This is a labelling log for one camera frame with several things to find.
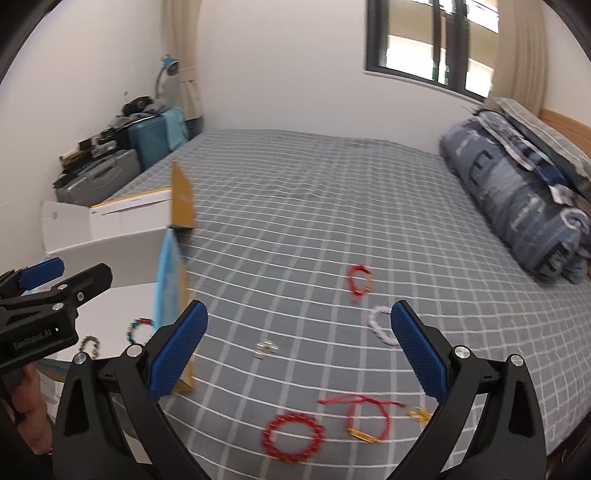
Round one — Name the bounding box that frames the pink bead bracelet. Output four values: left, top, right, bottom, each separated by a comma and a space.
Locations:
367, 305, 402, 348

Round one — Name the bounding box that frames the pile of dark boxes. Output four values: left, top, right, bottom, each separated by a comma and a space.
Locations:
60, 127, 130, 172

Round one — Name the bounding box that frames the blue suitcase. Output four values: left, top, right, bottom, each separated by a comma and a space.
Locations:
127, 108, 190, 171

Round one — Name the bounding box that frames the wooden headboard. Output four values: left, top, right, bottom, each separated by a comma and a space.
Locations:
540, 108, 591, 145

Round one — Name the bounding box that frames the black bag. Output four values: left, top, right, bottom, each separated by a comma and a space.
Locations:
121, 95, 162, 118

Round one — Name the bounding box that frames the white cardboard box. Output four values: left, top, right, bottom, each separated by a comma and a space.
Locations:
39, 161, 197, 395

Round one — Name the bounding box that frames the grey striped pillow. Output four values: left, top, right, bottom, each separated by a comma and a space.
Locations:
489, 97, 591, 164

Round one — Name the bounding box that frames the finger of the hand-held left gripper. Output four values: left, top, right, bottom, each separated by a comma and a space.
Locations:
0, 263, 114, 321
0, 257, 64, 302

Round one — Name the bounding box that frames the blue desk lamp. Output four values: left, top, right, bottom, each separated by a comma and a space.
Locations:
154, 54, 181, 100

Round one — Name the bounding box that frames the person's left hand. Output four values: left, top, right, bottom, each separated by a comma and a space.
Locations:
11, 364, 53, 457

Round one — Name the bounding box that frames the red bead bracelet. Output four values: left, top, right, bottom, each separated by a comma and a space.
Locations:
262, 413, 325, 462

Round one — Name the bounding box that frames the red woven bracelet gold tube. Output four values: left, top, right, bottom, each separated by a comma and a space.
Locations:
346, 264, 375, 303

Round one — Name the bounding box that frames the grey suitcase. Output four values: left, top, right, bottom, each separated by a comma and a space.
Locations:
55, 148, 141, 206

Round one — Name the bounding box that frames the red string bracelet gold bar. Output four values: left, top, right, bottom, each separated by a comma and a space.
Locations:
318, 393, 407, 445

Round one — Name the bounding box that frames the dark framed window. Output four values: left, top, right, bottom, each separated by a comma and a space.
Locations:
365, 0, 502, 100

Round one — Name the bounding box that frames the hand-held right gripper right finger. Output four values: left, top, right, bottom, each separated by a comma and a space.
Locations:
388, 300, 548, 480

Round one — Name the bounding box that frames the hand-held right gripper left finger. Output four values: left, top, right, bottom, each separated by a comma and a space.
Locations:
50, 300, 213, 480

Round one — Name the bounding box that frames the multicoloured bead bracelet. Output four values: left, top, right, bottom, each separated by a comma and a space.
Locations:
127, 318, 154, 344

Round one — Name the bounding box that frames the grey checked bed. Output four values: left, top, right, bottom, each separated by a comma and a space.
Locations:
90, 129, 591, 480

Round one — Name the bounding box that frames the blue patterned folded quilt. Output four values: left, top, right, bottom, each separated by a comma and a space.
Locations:
438, 108, 591, 283

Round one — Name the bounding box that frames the beige curtain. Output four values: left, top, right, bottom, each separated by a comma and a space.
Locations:
166, 0, 206, 134
492, 0, 550, 116

